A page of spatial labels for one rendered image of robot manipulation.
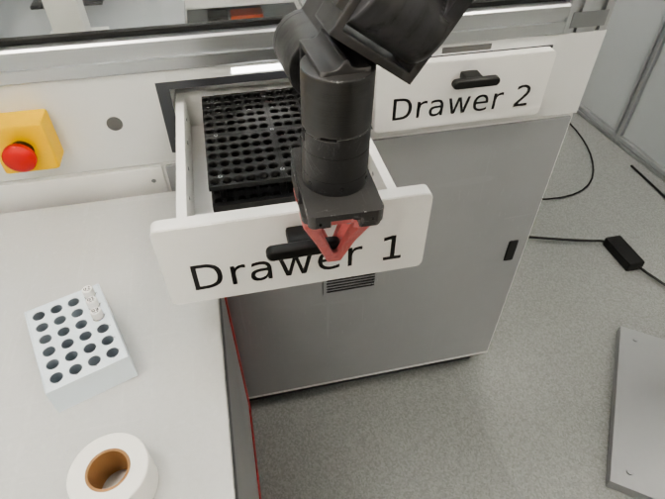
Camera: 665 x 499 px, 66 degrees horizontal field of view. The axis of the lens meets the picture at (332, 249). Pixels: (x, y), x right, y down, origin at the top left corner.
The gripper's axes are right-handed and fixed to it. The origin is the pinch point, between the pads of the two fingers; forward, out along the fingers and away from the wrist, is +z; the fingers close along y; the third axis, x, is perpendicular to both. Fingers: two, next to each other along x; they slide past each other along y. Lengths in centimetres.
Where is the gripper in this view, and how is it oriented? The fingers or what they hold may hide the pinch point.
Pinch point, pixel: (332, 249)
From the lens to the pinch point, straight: 51.7
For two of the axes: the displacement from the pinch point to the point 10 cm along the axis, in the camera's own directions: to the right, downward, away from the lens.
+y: -2.0, -7.0, 6.9
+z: -0.2, 7.1, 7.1
